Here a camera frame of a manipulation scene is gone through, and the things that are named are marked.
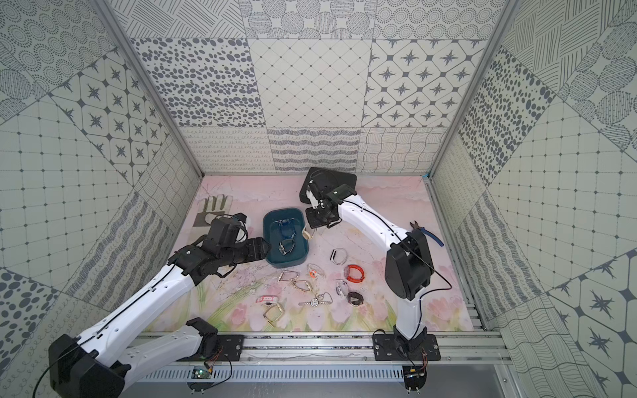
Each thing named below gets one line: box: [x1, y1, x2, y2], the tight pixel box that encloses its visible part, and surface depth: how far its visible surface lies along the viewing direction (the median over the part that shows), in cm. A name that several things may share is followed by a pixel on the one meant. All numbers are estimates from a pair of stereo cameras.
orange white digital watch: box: [305, 262, 326, 282], surface depth 92 cm
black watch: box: [277, 232, 297, 257], surface depth 97 cm
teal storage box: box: [262, 208, 310, 269], surface depth 100 cm
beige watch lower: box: [287, 276, 313, 293], surface depth 88 cm
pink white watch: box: [255, 295, 279, 306], surface depth 83 cm
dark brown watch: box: [347, 291, 365, 306], surface depth 82 cm
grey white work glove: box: [192, 194, 234, 228], surface depth 109 cm
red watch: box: [343, 264, 365, 283], surface depth 90 cm
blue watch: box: [272, 218, 300, 239], surface depth 103 cm
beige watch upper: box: [277, 270, 300, 287], surface depth 89 cm
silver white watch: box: [329, 247, 348, 266], surface depth 95 cm
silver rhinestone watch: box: [298, 291, 334, 308], surface depth 85 cm
